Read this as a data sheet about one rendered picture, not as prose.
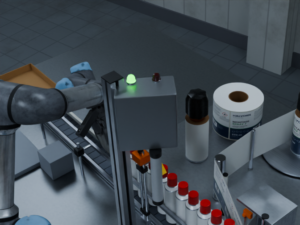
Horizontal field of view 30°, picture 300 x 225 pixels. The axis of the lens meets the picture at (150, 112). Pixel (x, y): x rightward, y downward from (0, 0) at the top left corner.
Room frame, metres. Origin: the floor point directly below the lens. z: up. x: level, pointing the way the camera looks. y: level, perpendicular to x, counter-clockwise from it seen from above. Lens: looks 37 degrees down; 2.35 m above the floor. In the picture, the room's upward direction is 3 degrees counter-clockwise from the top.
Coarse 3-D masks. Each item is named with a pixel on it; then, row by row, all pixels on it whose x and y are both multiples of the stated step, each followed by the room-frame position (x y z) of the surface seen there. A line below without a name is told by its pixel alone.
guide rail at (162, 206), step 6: (66, 120) 1.80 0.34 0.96; (72, 126) 1.75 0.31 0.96; (84, 138) 1.68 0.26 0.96; (96, 150) 1.61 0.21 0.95; (102, 150) 1.60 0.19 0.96; (108, 156) 1.56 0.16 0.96; (138, 186) 1.40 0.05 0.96; (150, 198) 1.34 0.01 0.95; (162, 204) 1.30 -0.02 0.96; (168, 210) 1.28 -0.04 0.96; (174, 216) 1.25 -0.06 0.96; (180, 222) 1.22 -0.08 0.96
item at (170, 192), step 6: (168, 174) 1.32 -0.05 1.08; (174, 174) 1.32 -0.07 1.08; (168, 180) 1.30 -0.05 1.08; (174, 180) 1.29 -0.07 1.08; (168, 186) 1.30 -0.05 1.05; (174, 186) 1.29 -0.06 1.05; (168, 192) 1.29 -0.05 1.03; (174, 192) 1.29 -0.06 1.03; (168, 198) 1.29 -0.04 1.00; (174, 198) 1.29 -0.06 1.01; (168, 204) 1.29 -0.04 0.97; (174, 204) 1.28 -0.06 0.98; (174, 210) 1.28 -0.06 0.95; (168, 216) 1.29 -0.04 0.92; (168, 222) 1.29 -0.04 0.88; (174, 222) 1.28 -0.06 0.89
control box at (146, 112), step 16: (144, 80) 1.29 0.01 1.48; (128, 96) 1.22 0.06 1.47; (144, 96) 1.22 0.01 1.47; (160, 96) 1.22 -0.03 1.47; (176, 96) 1.22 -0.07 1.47; (128, 112) 1.21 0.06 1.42; (144, 112) 1.21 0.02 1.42; (160, 112) 1.22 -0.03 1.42; (176, 112) 1.22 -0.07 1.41; (128, 128) 1.21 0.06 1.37; (144, 128) 1.21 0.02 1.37; (160, 128) 1.22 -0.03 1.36; (176, 128) 1.22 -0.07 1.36; (128, 144) 1.21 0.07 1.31; (144, 144) 1.21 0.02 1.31; (160, 144) 1.22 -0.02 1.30; (176, 144) 1.22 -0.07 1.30
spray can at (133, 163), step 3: (132, 150) 1.46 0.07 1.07; (132, 159) 1.45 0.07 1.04; (132, 162) 1.45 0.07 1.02; (132, 165) 1.46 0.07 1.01; (135, 165) 1.45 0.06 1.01; (132, 168) 1.46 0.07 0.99; (135, 168) 1.45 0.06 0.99; (132, 171) 1.46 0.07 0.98; (135, 171) 1.45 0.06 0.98; (132, 174) 1.46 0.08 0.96; (135, 174) 1.45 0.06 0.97; (135, 177) 1.45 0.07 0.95; (135, 186) 1.45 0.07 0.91; (135, 189) 1.45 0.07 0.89
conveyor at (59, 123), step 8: (56, 120) 1.91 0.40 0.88; (72, 120) 1.90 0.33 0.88; (64, 128) 1.85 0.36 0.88; (72, 136) 1.79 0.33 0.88; (88, 136) 1.79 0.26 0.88; (80, 144) 1.74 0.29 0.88; (88, 144) 1.73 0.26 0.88; (96, 144) 1.73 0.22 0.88; (88, 152) 1.68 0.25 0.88; (96, 152) 1.68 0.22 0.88; (104, 152) 1.68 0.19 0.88; (96, 160) 1.63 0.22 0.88; (104, 160) 1.63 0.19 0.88; (104, 168) 1.59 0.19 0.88; (112, 176) 1.54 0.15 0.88; (136, 192) 1.45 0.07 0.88; (144, 200) 1.41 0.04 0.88; (152, 208) 1.36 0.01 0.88; (160, 216) 1.33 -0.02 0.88; (168, 224) 1.29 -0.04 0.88
